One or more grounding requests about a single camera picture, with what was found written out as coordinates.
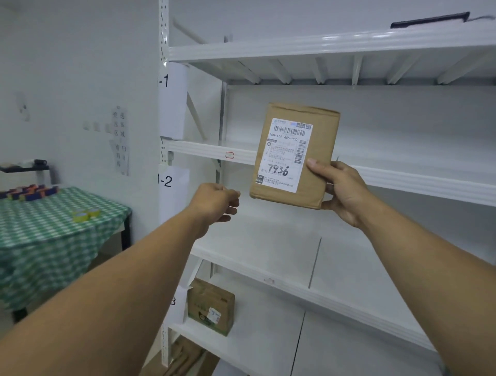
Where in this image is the black flat device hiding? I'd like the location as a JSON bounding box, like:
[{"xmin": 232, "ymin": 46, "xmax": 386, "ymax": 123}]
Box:
[{"xmin": 390, "ymin": 12, "xmax": 470, "ymax": 28}]

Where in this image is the person's left hand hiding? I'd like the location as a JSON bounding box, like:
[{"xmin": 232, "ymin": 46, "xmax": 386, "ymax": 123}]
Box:
[{"xmin": 185, "ymin": 183, "xmax": 241, "ymax": 237}]

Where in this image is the green printed cardboard box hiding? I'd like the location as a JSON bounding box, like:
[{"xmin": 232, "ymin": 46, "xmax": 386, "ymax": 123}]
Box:
[{"xmin": 187, "ymin": 278, "xmax": 236, "ymax": 337}]

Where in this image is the row of blue orange blocks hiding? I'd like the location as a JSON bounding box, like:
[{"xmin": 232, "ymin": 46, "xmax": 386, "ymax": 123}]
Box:
[{"xmin": 0, "ymin": 185, "xmax": 59, "ymax": 202}]

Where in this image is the person's right hand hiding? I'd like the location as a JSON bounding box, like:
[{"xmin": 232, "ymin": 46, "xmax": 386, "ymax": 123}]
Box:
[{"xmin": 306, "ymin": 158, "xmax": 375, "ymax": 229}]

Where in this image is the black side stand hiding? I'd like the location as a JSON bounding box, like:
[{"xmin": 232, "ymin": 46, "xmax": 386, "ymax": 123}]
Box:
[{"xmin": 0, "ymin": 159, "xmax": 51, "ymax": 173}]

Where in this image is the person's left forearm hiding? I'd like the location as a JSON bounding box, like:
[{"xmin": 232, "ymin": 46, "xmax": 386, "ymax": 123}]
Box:
[{"xmin": 0, "ymin": 215, "xmax": 210, "ymax": 376}]

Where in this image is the green checked tablecloth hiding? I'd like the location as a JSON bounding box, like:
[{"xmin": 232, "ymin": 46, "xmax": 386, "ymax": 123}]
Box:
[{"xmin": 0, "ymin": 186, "xmax": 132, "ymax": 310}]

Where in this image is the white metal shelf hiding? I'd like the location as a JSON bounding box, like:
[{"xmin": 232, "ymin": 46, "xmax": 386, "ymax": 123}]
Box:
[{"xmin": 157, "ymin": 0, "xmax": 496, "ymax": 376}]

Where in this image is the person's right forearm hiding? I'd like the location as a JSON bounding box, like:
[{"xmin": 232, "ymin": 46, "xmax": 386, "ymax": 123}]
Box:
[{"xmin": 356, "ymin": 197, "xmax": 496, "ymax": 376}]

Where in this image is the white paper shelf label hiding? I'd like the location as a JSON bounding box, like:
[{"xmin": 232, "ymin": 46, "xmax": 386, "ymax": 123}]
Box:
[
  {"xmin": 157, "ymin": 61, "xmax": 190, "ymax": 140},
  {"xmin": 166, "ymin": 286, "xmax": 190, "ymax": 326},
  {"xmin": 157, "ymin": 164, "xmax": 191, "ymax": 225}
]

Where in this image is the brown parcel marked 7936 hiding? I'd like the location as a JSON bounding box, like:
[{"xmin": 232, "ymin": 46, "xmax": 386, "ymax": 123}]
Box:
[{"xmin": 250, "ymin": 102, "xmax": 341, "ymax": 210}]

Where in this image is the folded cardboard pad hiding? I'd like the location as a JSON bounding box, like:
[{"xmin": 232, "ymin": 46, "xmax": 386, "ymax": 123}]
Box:
[{"xmin": 162, "ymin": 337, "xmax": 218, "ymax": 376}]

